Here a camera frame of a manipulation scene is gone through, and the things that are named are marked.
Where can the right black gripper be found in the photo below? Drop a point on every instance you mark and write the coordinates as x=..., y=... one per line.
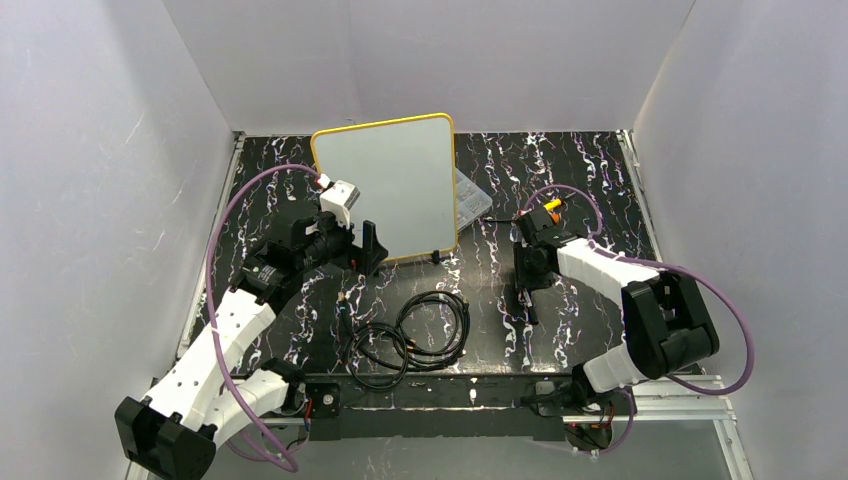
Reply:
x=523, y=285

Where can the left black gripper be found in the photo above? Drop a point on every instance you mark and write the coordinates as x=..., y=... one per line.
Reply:
x=366, y=240

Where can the black white marker pen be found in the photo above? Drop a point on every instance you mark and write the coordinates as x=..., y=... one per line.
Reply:
x=528, y=305

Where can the yellow framed whiteboard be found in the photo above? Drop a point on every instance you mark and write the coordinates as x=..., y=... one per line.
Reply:
x=404, y=170

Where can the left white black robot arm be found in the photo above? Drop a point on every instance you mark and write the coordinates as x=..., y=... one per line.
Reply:
x=212, y=358

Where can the clear plastic screw box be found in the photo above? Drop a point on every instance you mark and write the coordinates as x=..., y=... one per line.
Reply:
x=472, y=201

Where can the orange handled screwdriver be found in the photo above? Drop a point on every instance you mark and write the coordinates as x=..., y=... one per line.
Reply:
x=554, y=217

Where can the yellow handled screwdriver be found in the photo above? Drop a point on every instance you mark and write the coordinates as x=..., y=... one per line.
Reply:
x=555, y=203

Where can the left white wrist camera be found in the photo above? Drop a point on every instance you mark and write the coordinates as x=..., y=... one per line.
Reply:
x=338, y=198

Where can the aluminium front rail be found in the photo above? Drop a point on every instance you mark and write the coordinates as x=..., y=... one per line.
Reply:
x=334, y=408

